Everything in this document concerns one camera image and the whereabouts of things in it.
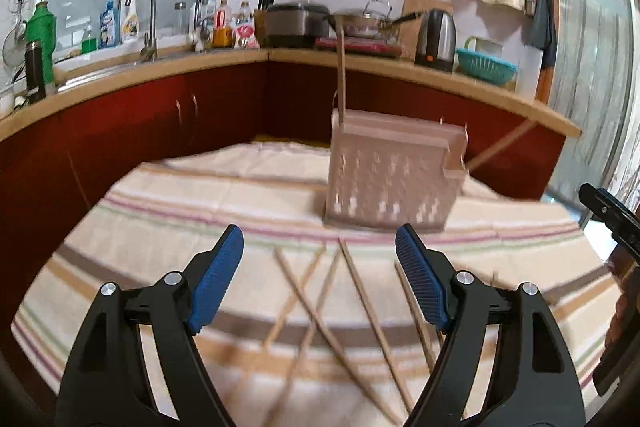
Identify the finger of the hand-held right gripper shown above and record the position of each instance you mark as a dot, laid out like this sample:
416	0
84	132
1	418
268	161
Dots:
614	364
612	217

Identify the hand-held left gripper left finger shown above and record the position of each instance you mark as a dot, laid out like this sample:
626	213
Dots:
220	277

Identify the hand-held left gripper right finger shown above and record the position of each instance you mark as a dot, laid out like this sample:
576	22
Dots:
420	277

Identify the pink plastic chopstick holder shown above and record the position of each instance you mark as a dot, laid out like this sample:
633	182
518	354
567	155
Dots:
390	172

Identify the striped table cloth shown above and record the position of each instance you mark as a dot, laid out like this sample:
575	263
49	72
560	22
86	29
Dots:
200	207

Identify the frosted glass door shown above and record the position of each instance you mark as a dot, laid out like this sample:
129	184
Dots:
590	57

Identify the red kitchen cabinet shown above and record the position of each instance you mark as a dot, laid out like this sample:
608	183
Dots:
150	122

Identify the teal plastic basket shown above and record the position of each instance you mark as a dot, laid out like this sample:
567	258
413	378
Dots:
485	64

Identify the dark hanging cloth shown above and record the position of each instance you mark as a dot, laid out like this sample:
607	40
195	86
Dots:
544	22

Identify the white mug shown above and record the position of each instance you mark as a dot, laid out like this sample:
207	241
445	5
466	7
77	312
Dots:
482	43

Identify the steel sink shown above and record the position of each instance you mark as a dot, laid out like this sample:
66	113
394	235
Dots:
125	67

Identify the red tray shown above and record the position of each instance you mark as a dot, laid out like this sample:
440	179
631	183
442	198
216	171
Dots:
360	47

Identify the steel electric kettle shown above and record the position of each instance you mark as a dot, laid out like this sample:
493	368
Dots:
436	39

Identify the pink packet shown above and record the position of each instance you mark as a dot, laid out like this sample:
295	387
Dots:
247	38

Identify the cooking oil bottle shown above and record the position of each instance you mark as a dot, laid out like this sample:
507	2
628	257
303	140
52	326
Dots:
223	27

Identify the knife block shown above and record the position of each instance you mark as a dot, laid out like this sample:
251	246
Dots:
262	22

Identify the wok with glass lid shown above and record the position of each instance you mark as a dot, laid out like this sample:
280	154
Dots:
365	22

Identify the wooden cutting board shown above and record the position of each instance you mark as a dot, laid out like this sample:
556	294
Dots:
412	14

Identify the white plastic bottle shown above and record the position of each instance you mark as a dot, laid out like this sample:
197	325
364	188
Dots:
207	14

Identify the glass jar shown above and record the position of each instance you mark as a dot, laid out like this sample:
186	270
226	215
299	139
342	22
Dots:
180	17

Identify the grey rice cooker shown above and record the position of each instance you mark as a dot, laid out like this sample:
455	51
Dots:
295	24

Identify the clear seasoning bottle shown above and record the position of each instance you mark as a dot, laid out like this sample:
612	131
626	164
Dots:
244	14

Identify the steel faucet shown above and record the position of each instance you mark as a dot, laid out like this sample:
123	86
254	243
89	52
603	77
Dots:
147	22

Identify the white spray bottle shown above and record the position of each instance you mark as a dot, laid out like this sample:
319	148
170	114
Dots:
130	24

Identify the green dish soap bottle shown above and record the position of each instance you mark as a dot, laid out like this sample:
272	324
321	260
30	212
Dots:
89	41

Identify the white bowl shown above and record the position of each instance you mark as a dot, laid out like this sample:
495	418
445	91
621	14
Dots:
6	104

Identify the blue cleaner bottle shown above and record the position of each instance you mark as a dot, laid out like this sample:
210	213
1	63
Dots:
109	24

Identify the black bottle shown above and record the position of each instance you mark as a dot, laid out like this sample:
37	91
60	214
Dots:
35	72

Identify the green thermos flask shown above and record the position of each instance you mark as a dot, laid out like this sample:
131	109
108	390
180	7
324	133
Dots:
42	42

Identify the hanging strainer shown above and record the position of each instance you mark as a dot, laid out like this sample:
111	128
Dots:
14	47

